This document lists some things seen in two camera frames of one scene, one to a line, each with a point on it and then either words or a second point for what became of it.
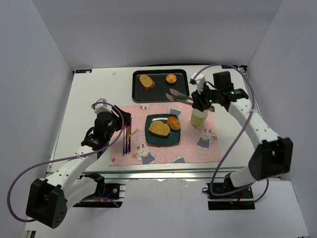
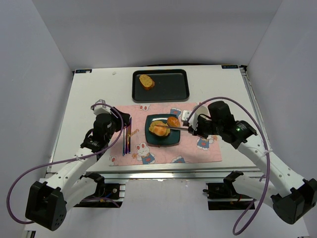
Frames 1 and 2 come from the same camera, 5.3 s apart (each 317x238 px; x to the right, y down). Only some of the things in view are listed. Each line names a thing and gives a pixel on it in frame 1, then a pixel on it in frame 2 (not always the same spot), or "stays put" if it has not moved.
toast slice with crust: (159, 128) stays put
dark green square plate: (172, 139) stays put
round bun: (173, 123) stays put
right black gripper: (198, 99) → (196, 128)
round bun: (171, 78) → (160, 131)
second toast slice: (146, 82) stays put
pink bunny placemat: (197, 145) stays put
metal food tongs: (177, 96) → (173, 127)
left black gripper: (122, 117) stays put
